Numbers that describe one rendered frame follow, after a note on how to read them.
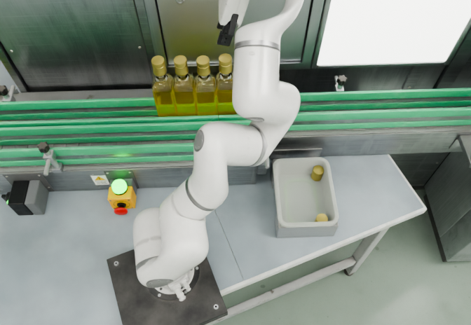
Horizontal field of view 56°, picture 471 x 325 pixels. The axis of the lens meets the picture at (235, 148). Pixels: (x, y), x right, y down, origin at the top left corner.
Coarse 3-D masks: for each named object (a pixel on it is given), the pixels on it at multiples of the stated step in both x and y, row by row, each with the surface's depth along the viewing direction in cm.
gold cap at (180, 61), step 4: (176, 56) 114; (180, 56) 114; (184, 56) 114; (176, 60) 113; (180, 60) 113; (184, 60) 113; (176, 64) 113; (180, 64) 113; (184, 64) 113; (176, 68) 114; (180, 68) 114; (184, 68) 114; (176, 72) 116; (180, 72) 115; (184, 72) 115
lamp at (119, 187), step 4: (116, 180) 129; (120, 180) 129; (112, 184) 129; (116, 184) 128; (120, 184) 128; (124, 184) 129; (112, 188) 128; (116, 188) 128; (120, 188) 128; (124, 188) 129; (116, 192) 128; (120, 192) 129; (124, 192) 130
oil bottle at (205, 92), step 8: (200, 88) 119; (208, 88) 119; (200, 96) 121; (208, 96) 121; (200, 104) 124; (208, 104) 124; (216, 104) 126; (200, 112) 127; (208, 112) 127; (216, 112) 128
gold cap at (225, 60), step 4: (220, 56) 114; (224, 56) 114; (228, 56) 114; (220, 60) 113; (224, 60) 113; (228, 60) 113; (220, 64) 114; (224, 64) 113; (228, 64) 114; (220, 68) 115; (224, 68) 114; (228, 68) 115; (220, 72) 117; (224, 72) 116; (228, 72) 116
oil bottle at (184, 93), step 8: (176, 80) 119; (192, 80) 120; (176, 88) 119; (184, 88) 119; (192, 88) 120; (176, 96) 121; (184, 96) 121; (192, 96) 122; (176, 104) 125; (184, 104) 125; (192, 104) 125; (184, 112) 128; (192, 112) 128
